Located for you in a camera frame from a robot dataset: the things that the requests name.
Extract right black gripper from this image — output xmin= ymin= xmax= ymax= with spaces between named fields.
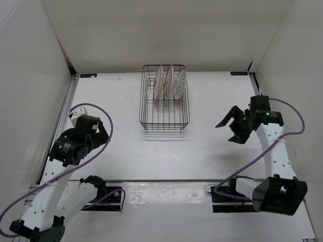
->
xmin=216 ymin=106 xmax=254 ymax=145

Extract black patterned white plate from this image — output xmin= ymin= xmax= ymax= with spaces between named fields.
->
xmin=173 ymin=69 xmax=187 ymax=100

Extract red patterned plate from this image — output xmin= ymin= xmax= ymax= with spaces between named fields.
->
xmin=164 ymin=65 xmax=174 ymax=100
xmin=153 ymin=65 xmax=164 ymax=100

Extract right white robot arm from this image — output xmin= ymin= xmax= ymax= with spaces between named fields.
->
xmin=214 ymin=106 xmax=308 ymax=216

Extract right blue corner label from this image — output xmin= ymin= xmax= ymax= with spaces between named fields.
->
xmin=230 ymin=71 xmax=248 ymax=76

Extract blue corner label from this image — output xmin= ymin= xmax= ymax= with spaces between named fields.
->
xmin=230 ymin=71 xmax=248 ymax=76
xmin=80 ymin=74 xmax=97 ymax=78

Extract left blue corner label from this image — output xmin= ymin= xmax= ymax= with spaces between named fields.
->
xmin=80 ymin=74 xmax=97 ymax=78

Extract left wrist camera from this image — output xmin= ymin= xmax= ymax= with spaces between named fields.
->
xmin=75 ymin=115 xmax=100 ymax=137

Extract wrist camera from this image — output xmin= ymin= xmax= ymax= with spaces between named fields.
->
xmin=250 ymin=95 xmax=271 ymax=113
xmin=75 ymin=115 xmax=100 ymax=137

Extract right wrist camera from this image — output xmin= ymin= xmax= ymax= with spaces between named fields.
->
xmin=250 ymin=95 xmax=271 ymax=113

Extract wire dish rack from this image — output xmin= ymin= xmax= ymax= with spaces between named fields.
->
xmin=139 ymin=64 xmax=190 ymax=133

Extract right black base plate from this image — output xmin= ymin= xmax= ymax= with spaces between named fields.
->
xmin=209 ymin=176 xmax=260 ymax=213

